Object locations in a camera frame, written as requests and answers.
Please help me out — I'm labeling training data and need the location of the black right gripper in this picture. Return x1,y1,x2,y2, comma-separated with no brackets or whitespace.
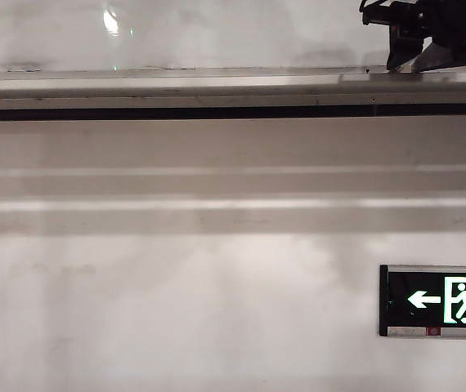
358,0,466,74

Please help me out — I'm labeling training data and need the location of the white whiteboard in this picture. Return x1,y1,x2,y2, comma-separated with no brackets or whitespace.
0,0,466,74

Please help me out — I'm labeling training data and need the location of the aluminium whiteboard tray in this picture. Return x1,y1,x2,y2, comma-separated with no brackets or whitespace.
0,64,466,123

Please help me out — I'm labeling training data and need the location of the green illuminated exit sign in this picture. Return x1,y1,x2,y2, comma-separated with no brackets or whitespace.
379,264,466,339

